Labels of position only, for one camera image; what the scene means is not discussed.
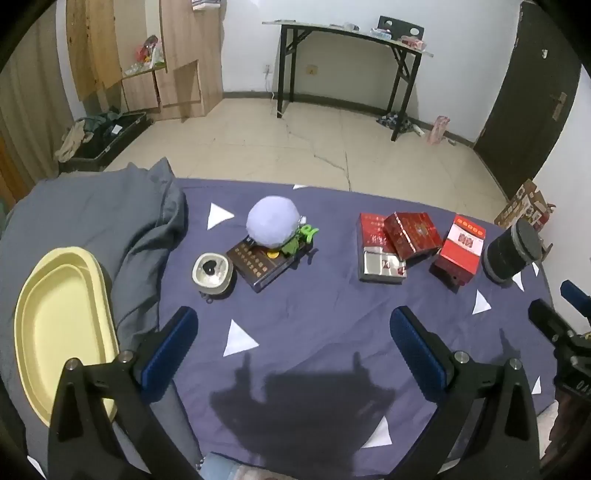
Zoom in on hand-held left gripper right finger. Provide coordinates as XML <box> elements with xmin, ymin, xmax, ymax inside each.
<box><xmin>389</xmin><ymin>305</ymin><xmax>542</xmax><ymax>480</ymax></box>

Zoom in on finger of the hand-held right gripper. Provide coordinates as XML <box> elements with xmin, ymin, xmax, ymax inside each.
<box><xmin>560</xmin><ymin>280</ymin><xmax>591</xmax><ymax>320</ymax></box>
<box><xmin>527</xmin><ymin>299</ymin><xmax>579</xmax><ymax>344</ymax></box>

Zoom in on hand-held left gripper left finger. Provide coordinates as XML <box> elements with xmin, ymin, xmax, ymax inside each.
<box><xmin>47</xmin><ymin>305</ymin><xmax>204</xmax><ymax>480</ymax></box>

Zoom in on large black foam cylinder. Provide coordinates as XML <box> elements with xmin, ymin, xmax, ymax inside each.
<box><xmin>481</xmin><ymin>218</ymin><xmax>542</xmax><ymax>288</ymax></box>

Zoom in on round silver tin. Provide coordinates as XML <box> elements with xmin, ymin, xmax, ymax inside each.
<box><xmin>192</xmin><ymin>252</ymin><xmax>234</xmax><ymax>304</ymax></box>

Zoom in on pale yellow plastic tray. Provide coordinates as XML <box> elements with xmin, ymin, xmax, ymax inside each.
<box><xmin>14</xmin><ymin>247</ymin><xmax>120</xmax><ymax>428</ymax></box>

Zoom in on red box with white side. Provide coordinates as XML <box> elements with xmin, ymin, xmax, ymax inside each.
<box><xmin>429</xmin><ymin>214</ymin><xmax>488</xmax><ymax>292</ymax></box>

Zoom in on shiny red box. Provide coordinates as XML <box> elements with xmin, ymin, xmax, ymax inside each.
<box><xmin>384</xmin><ymin>211</ymin><xmax>443</xmax><ymax>260</ymax></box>

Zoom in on dark brown gold-print box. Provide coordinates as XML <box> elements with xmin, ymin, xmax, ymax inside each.
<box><xmin>226</xmin><ymin>237</ymin><xmax>308</xmax><ymax>294</ymax></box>

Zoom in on red and silver cigarette pack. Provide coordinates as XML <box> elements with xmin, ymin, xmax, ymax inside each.
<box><xmin>356</xmin><ymin>212</ymin><xmax>408</xmax><ymax>284</ymax></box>

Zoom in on printed cardboard box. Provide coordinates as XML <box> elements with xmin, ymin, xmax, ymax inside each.
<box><xmin>494</xmin><ymin>179</ymin><xmax>555</xmax><ymax>232</ymax></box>

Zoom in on grey blanket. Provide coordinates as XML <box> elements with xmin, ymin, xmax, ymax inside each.
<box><xmin>0</xmin><ymin>157</ymin><xmax>204</xmax><ymax>480</ymax></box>

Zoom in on green plastic clip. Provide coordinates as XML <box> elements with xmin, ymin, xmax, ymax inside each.
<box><xmin>281</xmin><ymin>224</ymin><xmax>320</xmax><ymax>257</ymax></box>

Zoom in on lilac plush ball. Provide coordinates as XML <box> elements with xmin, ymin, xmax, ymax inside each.
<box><xmin>246</xmin><ymin>196</ymin><xmax>301</xmax><ymax>247</ymax></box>

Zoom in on dark brown door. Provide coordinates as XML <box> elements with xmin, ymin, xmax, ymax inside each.
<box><xmin>473</xmin><ymin>0</ymin><xmax>583</xmax><ymax>199</ymax></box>

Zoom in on pink bag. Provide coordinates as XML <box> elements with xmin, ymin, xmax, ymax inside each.
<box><xmin>427</xmin><ymin>115</ymin><xmax>451</xmax><ymax>145</ymax></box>

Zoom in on black open suitcase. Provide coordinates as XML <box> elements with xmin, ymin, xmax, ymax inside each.
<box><xmin>58</xmin><ymin>111</ymin><xmax>151</xmax><ymax>172</ymax></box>

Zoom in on dark patterned cloth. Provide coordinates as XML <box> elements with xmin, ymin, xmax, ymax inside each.
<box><xmin>376</xmin><ymin>112</ymin><xmax>414</xmax><ymax>134</ymax></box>

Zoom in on beige cloth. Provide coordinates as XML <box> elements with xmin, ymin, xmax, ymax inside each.
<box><xmin>54</xmin><ymin>121</ymin><xmax>95</xmax><ymax>162</ymax></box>

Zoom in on brown curtain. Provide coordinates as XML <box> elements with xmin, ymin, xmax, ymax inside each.
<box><xmin>0</xmin><ymin>55</ymin><xmax>77</xmax><ymax>204</ymax></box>

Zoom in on clutter on cabinet shelf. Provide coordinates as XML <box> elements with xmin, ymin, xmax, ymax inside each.
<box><xmin>124</xmin><ymin>36</ymin><xmax>167</xmax><ymax>77</ymax></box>

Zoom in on wooden cabinet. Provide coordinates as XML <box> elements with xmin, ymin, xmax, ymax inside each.
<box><xmin>65</xmin><ymin>0</ymin><xmax>225</xmax><ymax>123</ymax></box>

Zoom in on black chair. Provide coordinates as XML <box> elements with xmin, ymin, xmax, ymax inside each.
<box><xmin>376</xmin><ymin>15</ymin><xmax>424</xmax><ymax>40</ymax></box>

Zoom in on black folding table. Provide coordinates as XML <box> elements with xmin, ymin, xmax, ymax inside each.
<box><xmin>262</xmin><ymin>19</ymin><xmax>435</xmax><ymax>141</ymax></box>

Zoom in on white cable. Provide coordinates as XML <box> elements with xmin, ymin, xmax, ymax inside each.
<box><xmin>263</xmin><ymin>65</ymin><xmax>279</xmax><ymax>101</ymax></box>

